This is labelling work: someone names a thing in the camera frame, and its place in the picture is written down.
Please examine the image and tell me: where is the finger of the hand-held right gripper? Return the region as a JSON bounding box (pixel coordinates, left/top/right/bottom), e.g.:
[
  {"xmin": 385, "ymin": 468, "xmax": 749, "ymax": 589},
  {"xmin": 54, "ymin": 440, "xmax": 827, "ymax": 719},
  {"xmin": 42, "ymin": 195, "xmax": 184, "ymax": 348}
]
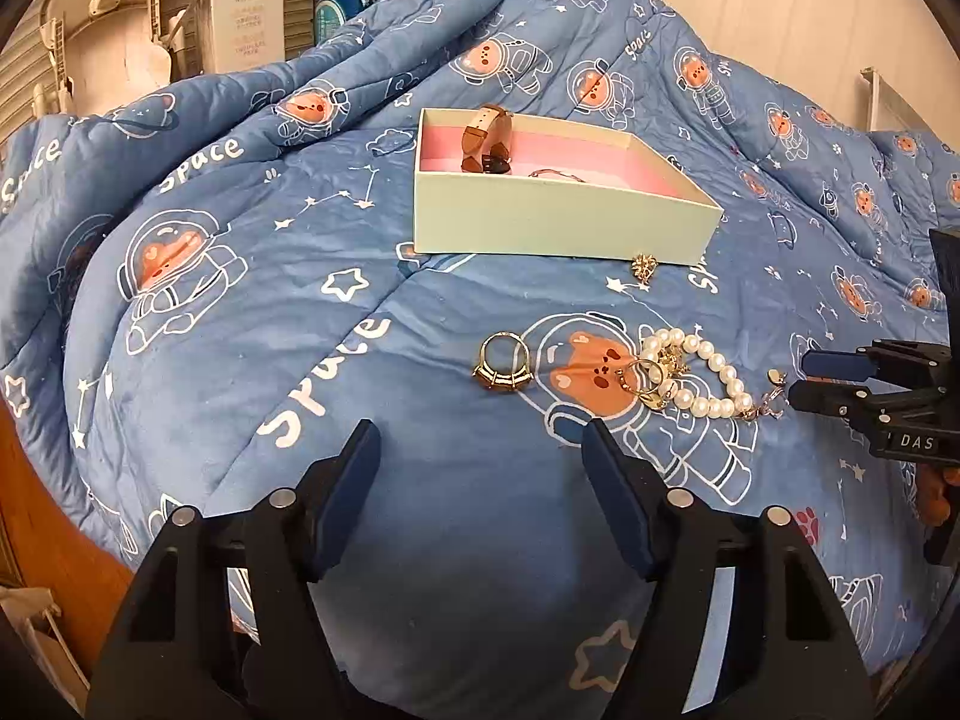
[
  {"xmin": 787, "ymin": 379, "xmax": 927, "ymax": 432},
  {"xmin": 799, "ymin": 340, "xmax": 953, "ymax": 391}
]

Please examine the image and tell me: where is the white pearl bracelet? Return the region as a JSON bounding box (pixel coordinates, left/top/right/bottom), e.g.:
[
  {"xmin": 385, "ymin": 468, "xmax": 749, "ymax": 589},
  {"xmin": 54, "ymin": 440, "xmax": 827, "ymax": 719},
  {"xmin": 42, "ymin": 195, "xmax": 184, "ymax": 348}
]
[{"xmin": 637, "ymin": 326, "xmax": 790, "ymax": 422}]

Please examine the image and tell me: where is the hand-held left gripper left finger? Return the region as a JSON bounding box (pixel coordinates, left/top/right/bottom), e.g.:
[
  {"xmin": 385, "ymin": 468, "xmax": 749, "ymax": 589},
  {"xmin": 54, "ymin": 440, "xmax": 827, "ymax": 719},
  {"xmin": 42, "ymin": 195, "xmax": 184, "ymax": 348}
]
[{"xmin": 85, "ymin": 418, "xmax": 383, "ymax": 720}]

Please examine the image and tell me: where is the person's right hand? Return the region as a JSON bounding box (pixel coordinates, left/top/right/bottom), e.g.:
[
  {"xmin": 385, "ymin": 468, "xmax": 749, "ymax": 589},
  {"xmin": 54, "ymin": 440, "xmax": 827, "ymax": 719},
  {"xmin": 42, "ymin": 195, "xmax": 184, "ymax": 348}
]
[{"xmin": 921, "ymin": 465, "xmax": 960, "ymax": 527}]

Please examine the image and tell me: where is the large gold ring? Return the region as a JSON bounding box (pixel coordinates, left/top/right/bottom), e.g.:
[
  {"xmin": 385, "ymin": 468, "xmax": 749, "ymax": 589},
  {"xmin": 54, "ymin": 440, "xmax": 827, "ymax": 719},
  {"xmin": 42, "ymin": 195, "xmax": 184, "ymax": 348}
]
[{"xmin": 472, "ymin": 331, "xmax": 533, "ymax": 395}]

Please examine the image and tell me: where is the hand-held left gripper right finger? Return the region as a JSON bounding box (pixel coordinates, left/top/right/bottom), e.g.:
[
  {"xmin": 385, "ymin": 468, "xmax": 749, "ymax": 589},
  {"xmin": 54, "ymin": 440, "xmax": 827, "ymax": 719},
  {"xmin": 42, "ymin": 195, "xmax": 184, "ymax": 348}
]
[{"xmin": 581, "ymin": 418, "xmax": 878, "ymax": 720}]

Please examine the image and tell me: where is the white bag on floor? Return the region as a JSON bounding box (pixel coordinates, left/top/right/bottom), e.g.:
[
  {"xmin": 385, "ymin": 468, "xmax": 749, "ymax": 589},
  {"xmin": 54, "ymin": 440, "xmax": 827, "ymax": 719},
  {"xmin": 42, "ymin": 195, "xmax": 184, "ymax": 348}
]
[{"xmin": 0, "ymin": 583, "xmax": 80, "ymax": 715}]

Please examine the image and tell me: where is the brown strap wristwatch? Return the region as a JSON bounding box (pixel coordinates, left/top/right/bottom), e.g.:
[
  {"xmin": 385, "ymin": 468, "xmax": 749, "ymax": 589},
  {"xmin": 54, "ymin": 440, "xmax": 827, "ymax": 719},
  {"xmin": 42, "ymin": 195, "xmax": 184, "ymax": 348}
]
[{"xmin": 459, "ymin": 103, "xmax": 515, "ymax": 175}]

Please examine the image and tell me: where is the pale green pink-lined box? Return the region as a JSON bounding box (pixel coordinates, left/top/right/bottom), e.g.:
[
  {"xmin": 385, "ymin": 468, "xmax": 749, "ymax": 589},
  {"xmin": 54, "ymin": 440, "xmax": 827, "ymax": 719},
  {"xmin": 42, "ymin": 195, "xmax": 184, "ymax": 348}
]
[{"xmin": 411, "ymin": 106, "xmax": 726, "ymax": 267}]

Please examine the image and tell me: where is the white baby high chair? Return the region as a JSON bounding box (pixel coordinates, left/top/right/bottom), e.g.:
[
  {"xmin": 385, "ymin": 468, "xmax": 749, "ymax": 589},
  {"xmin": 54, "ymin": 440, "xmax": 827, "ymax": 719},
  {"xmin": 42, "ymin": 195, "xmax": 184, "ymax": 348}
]
[{"xmin": 34, "ymin": 0, "xmax": 197, "ymax": 117}]

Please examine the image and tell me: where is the blue tissue pack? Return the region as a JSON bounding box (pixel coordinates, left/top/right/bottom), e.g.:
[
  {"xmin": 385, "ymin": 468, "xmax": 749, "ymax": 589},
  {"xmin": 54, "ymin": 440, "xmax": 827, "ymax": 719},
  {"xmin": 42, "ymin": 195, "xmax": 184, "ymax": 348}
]
[{"xmin": 313, "ymin": 0, "xmax": 406, "ymax": 42}]

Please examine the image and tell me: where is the tall white carton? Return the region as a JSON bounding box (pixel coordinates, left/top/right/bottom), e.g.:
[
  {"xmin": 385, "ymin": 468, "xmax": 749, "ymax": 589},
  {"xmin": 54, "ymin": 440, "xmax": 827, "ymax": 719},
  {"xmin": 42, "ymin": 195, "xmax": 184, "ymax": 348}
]
[{"xmin": 204, "ymin": 0, "xmax": 292, "ymax": 76}]

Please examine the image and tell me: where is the blue astronaut bear blanket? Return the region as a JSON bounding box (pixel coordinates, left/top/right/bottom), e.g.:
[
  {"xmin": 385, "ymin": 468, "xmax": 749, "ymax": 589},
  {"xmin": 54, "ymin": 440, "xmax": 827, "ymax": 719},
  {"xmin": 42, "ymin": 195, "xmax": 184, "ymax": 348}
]
[{"xmin": 0, "ymin": 0, "xmax": 960, "ymax": 691}]

